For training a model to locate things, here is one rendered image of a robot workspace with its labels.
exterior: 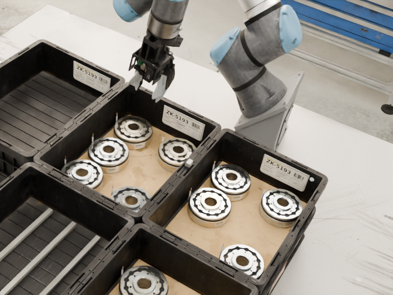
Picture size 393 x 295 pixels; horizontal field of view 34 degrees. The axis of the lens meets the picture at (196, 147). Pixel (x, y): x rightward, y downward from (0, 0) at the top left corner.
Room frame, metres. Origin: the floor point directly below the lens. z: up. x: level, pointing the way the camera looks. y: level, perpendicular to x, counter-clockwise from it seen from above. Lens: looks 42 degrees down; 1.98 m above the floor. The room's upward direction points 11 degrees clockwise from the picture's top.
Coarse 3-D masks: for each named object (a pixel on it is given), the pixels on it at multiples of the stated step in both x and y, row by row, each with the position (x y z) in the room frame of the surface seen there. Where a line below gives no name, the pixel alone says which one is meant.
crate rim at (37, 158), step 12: (132, 84) 1.37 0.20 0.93; (108, 96) 1.30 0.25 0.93; (96, 108) 1.24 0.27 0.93; (180, 108) 1.31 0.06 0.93; (84, 120) 1.19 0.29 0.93; (204, 120) 1.28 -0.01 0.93; (72, 132) 1.14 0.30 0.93; (216, 132) 1.24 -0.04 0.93; (204, 144) 1.19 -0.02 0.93; (36, 156) 1.03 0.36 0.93; (192, 156) 1.14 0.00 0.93; (48, 168) 1.00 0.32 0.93; (180, 168) 1.09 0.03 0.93; (72, 180) 0.98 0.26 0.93; (168, 180) 1.04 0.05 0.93; (96, 192) 0.96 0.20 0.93; (156, 192) 1.00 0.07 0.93; (120, 204) 0.94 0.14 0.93; (144, 204) 0.95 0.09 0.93; (132, 216) 0.91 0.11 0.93
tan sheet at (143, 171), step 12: (108, 132) 1.27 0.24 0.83; (156, 132) 1.31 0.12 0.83; (156, 144) 1.26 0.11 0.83; (84, 156) 1.16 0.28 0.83; (132, 156) 1.20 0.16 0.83; (144, 156) 1.21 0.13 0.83; (156, 156) 1.22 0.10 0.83; (132, 168) 1.16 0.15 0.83; (144, 168) 1.17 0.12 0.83; (156, 168) 1.17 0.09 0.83; (108, 180) 1.10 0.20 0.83; (120, 180) 1.11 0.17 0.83; (132, 180) 1.11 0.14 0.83; (144, 180) 1.12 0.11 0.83; (156, 180) 1.13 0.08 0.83; (108, 192) 1.06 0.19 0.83
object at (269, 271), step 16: (224, 128) 1.26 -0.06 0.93; (208, 144) 1.19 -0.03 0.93; (256, 144) 1.23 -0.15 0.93; (288, 160) 1.19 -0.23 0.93; (320, 176) 1.16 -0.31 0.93; (320, 192) 1.10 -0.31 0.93; (304, 208) 1.04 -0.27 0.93; (176, 240) 0.87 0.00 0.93; (288, 240) 0.93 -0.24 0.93; (208, 256) 0.84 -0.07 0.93; (240, 272) 0.82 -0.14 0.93; (272, 272) 0.84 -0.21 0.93
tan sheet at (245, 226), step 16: (256, 192) 1.16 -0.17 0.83; (240, 208) 1.09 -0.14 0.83; (256, 208) 1.10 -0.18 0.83; (176, 224) 1.00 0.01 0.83; (192, 224) 1.01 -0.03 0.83; (224, 224) 1.03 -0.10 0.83; (240, 224) 1.04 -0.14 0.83; (256, 224) 1.05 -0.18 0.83; (192, 240) 0.96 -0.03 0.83; (208, 240) 0.97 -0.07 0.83; (224, 240) 0.98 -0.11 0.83; (240, 240) 0.99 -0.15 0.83; (256, 240) 1.00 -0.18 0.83; (272, 240) 1.01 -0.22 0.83; (272, 256) 0.96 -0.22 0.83
